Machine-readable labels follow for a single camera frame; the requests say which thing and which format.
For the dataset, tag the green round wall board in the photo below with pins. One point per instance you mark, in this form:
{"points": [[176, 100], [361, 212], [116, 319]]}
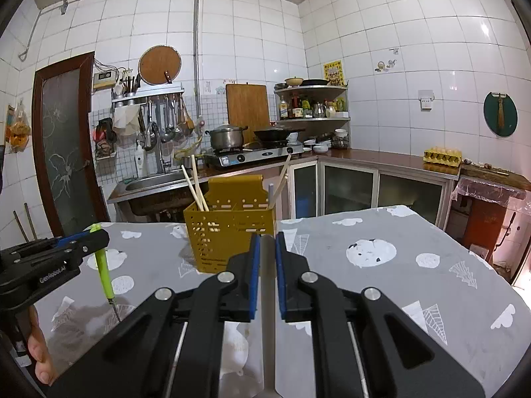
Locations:
{"points": [[490, 112]]}

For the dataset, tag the grey printed tablecloth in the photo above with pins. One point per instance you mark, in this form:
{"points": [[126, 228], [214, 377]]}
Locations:
{"points": [[373, 290]]}

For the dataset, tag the group of hanging ladles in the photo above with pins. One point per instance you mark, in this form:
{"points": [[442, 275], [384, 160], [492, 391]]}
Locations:
{"points": [[166, 122]]}

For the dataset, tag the yellow slotted utensil holder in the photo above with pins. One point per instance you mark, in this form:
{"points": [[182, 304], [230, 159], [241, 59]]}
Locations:
{"points": [[215, 232]]}

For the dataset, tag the glass jar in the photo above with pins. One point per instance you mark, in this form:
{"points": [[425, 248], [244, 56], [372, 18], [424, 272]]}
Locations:
{"points": [[341, 139]]}

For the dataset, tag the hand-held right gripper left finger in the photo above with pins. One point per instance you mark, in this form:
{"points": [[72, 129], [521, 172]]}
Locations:
{"points": [[253, 282]]}

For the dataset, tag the orange hanging bag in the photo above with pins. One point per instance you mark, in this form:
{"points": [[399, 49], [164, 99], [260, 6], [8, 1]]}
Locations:
{"points": [[17, 130]]}

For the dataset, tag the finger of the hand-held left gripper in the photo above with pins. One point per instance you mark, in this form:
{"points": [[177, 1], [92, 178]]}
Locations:
{"points": [[89, 243], [70, 238]]}

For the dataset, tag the brown framed glass door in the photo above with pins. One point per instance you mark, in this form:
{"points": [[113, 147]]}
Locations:
{"points": [[62, 145]]}

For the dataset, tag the thin wooden stick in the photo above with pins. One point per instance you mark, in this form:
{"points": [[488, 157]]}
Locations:
{"points": [[21, 226], [32, 222]]}

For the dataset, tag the steel cooking pot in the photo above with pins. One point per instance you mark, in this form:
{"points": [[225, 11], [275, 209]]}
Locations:
{"points": [[226, 137]]}

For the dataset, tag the steel wall rack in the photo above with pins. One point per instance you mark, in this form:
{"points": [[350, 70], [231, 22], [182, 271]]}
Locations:
{"points": [[147, 95]]}

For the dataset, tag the rectangular wooden cutting board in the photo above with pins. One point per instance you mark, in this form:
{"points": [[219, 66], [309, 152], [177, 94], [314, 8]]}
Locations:
{"points": [[247, 112]]}

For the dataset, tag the black wok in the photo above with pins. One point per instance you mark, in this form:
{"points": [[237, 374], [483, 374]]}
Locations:
{"points": [[276, 134]]}

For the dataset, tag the glass front counter cabinets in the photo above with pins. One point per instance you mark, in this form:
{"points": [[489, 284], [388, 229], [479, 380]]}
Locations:
{"points": [[352, 190]]}

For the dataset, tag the tan wooden chopstick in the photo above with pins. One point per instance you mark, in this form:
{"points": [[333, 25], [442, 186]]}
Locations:
{"points": [[284, 178]]}

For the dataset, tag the group of condiment bottles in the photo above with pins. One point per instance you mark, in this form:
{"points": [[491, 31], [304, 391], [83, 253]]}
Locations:
{"points": [[307, 110]]}

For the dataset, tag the small wall box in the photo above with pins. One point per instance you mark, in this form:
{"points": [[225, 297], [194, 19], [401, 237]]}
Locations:
{"points": [[103, 79]]}

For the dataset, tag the steel gas stove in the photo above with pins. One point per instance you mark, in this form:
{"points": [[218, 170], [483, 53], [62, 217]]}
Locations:
{"points": [[249, 156]]}

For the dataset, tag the person's left hand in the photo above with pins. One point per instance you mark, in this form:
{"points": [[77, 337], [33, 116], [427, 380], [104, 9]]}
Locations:
{"points": [[39, 352]]}

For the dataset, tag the round wooden board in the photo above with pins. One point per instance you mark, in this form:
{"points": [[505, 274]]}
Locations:
{"points": [[157, 64]]}

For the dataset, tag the yellow egg carton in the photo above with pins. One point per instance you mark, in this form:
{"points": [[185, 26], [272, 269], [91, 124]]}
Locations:
{"points": [[442, 156]]}

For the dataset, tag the knife holder with knives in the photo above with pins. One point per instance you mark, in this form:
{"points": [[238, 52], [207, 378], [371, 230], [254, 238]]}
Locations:
{"points": [[128, 85]]}

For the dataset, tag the steel sink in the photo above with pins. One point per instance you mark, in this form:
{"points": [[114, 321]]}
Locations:
{"points": [[153, 184]]}

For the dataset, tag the plastic covered wooden table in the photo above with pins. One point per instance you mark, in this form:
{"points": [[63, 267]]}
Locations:
{"points": [[485, 199]]}

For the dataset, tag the stack of white bowls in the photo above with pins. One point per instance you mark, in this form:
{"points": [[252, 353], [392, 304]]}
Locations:
{"points": [[317, 146]]}

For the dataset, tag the yellow wall poster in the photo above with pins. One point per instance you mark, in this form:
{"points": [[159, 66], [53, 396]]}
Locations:
{"points": [[333, 72]]}

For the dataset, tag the white dish soap bottle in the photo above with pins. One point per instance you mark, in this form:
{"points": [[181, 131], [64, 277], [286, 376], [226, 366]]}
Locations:
{"points": [[141, 161]]}

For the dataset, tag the steel corner shelf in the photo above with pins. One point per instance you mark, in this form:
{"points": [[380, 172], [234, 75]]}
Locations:
{"points": [[319, 121]]}

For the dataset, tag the red and black bag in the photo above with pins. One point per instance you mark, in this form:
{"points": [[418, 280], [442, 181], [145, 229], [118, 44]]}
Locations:
{"points": [[106, 134]]}

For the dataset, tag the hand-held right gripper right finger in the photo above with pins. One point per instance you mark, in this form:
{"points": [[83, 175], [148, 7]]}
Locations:
{"points": [[281, 282]]}

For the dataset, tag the white hanging cloth bag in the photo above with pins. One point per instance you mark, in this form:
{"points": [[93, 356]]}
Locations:
{"points": [[126, 122]]}

